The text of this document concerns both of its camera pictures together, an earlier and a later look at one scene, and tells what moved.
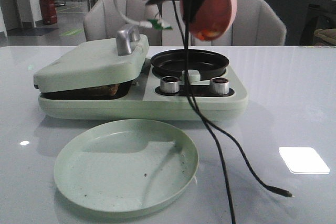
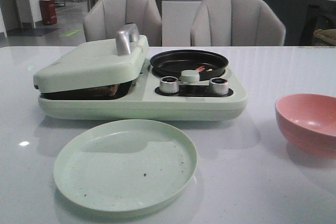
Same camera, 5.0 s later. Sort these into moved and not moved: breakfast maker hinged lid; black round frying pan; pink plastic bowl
Moved: pink plastic bowl
Not moved: black round frying pan; breakfast maker hinged lid
